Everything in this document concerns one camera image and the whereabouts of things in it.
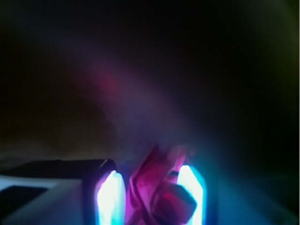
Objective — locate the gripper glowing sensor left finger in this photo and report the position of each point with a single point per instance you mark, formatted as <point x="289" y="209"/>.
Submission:
<point x="58" y="192"/>

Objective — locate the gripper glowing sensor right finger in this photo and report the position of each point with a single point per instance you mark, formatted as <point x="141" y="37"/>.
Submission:
<point x="204" y="190"/>

